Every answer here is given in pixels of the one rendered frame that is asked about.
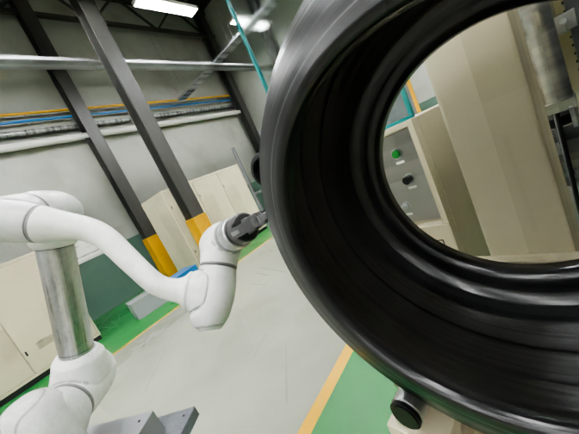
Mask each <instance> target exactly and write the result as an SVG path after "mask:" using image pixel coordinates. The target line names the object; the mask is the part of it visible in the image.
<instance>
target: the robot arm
mask: <svg viewBox="0 0 579 434"><path fill-rule="evenodd" d="M267 222H268V219H267V215H266V212H265V209H264V210H263V211H261V210H259V211H258V212H257V213H253V214H247V213H240V214H236V215H233V216H232V217H230V218H227V219H225V220H223V221H219V222H217V223H215V224H214V225H212V226H211V227H209V228H208V229H207V230H206V231H205V232H204V233H203V235H202V236H201V239H200V242H199V249H200V266H199V270H196V271H191V272H190V273H189V274H187V275H186V276H184V277H181V278H170V277H167V276H163V275H162V274H160V273H159V272H158V271H157V270H155V269H154V268H153V267H152V265H150V264H149V263H148V262H147V261H146V260H145V258H143V257H142V256H141V255H140V254H139V253H138V252H137V251H136V250H135V249H134V248H133V247H132V246H131V245H130V244H129V243H128V242H127V241H126V240H125V239H124V238H123V237H122V236H121V235H120V234H119V233H118V232H117V231H116V230H115V229H114V228H112V227H111V226H109V225H107V224H105V223H103V222H101V221H100V220H96V219H93V218H91V217H88V216H84V207H83V205H82V203H81V202H80V201H79V200H78V199H77V198H76V197H74V196H72V195H69V194H67V193H64V192H61V191H55V190H37V191H29V192H25V193H21V194H14V195H4V196H0V242H7V243H26V244H27V245H28V247H29V248H31V249H32V250H34V253H35V256H36V261H37V264H38V269H39V272H40V279H41V284H42V287H43V292H44V295H45V300H46V304H47V311H48V315H49V319H50V323H51V327H52V331H53V338H54V342H55V346H56V350H57V354H58V355H57V356H56V357H55V358H54V360H53V362H52V364H51V366H50V378H49V384H48V387H41V388H38V389H36V390H34V391H31V392H29V393H27V394H24V395H23V396H22V397H21V398H19V399H18V400H16V401H15V402H14V403H13V404H11V405H10V406H9V407H8V408H7V409H6V410H5V411H4V412H3V414H2V415H1V417H0V434H87V432H86V429H87V427H88V424H89V421H90V415H91V414H92V413H93V412H94V411H95V410H96V408H97V407H98V405H99V404H100V403H101V401H102V400H103V398H104V396H105V395H106V393H107V392H108V391H109V388H110V386H111V384H112V383H113V381H114V379H115V374H116V360H115V357H114V356H113V354H112V353H111V352H109V351H108V350H105V348H104V346H103V345H102V344H100V343H98V342H96V341H94V340H93V336H92V331H91V327H90V319H89V314H88V309H87V305H86V300H85V296H84V288H83V284H82V279H81V275H80V270H79V266H78V257H77V253H76V248H75V243H77V242H78V240H80V241H84V242H88V243H90V244H92V245H94V246H95V247H97V248H98V249H99V250H101V251H102V252H103V253H104V254H105V255H106V256H108V257H109V258H110V259H111V260H112V261H113V262H114V263H115V264H116V265H117V266H119V267H120V268H121V269H122V270H123V271H124V272H125V273H126V274H127V275H128V276H130V277H131V278H132V279H133V280H134V281H135V282H136V283H137V284H138V285H140V286H141V287H142V288H143V289H144V290H145V291H146V292H148V293H150V294H151V295H154V296H156V297H158V298H160V299H163V300H166V301H172V302H176V303H177V304H179V305H180V306H181V307H182V309H183V310H184V311H188V312H189V313H190V322H191V324H192V325H193V327H194V328H196V329H197V330H198V331H199V332H201V331H209V330H217V329H221V328H222V327H223V326H224V324H225V323H226V321H227V319H228V317H229V314H230V313H231V310H232V306H233V301H234V297H235V291H236V282H237V279H236V270H237V264H238V260H239V256H240V252H241V250H242V248H244V247H246V246H248V245H249V244H250V243H251V242H252V241H253V240H254V239H255V238H256V237H257V236H258V230H259V228H261V227H262V226H263V225H265V224H266V223H267Z"/></svg>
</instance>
